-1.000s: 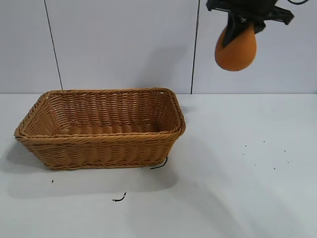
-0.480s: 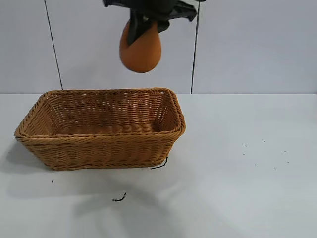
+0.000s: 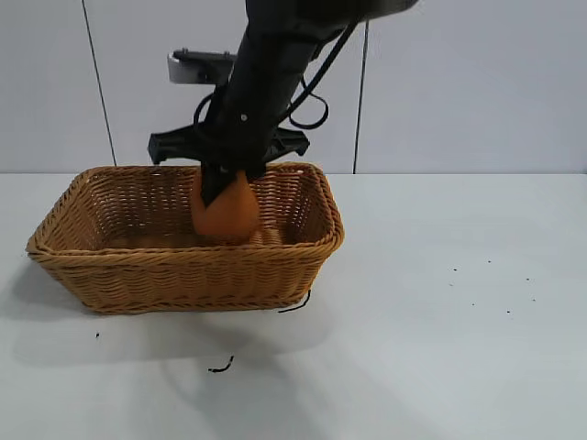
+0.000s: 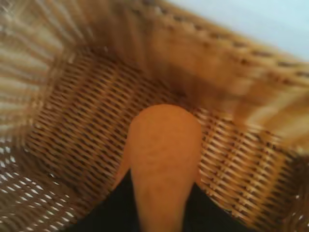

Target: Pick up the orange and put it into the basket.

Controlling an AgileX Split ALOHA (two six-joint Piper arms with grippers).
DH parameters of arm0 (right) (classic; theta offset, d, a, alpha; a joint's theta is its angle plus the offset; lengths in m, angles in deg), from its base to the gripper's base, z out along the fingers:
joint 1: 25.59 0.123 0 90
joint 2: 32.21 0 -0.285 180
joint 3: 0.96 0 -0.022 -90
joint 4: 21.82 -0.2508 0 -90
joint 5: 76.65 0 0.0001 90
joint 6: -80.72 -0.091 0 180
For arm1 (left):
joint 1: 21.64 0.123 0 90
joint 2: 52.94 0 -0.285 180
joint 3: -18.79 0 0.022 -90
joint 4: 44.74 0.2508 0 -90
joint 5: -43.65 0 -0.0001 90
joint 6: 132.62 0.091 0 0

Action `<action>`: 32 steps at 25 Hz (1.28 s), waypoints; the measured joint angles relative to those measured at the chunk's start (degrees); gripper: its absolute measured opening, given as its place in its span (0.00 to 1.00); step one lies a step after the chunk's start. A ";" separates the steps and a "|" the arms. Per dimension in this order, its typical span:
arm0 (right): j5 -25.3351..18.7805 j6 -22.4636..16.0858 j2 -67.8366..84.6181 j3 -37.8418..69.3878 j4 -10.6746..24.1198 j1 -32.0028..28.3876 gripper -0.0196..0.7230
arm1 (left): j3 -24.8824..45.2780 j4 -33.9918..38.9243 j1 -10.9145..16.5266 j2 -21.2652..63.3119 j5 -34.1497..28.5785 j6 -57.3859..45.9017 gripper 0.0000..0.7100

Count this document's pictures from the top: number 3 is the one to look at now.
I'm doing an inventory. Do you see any tan woven wicker basket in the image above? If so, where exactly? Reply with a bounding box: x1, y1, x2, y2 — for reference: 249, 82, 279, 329
26, 160, 346, 315

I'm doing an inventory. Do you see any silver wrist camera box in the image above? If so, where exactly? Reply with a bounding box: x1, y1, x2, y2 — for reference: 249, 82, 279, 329
166, 47, 238, 86

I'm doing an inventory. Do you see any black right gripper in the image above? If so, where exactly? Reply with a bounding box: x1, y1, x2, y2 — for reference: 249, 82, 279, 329
148, 91, 308, 213

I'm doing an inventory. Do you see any bumpy orange fruit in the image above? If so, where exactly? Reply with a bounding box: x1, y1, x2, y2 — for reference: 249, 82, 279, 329
191, 169, 259, 245

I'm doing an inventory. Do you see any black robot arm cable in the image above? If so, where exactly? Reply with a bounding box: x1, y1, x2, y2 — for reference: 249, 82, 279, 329
285, 19, 361, 132

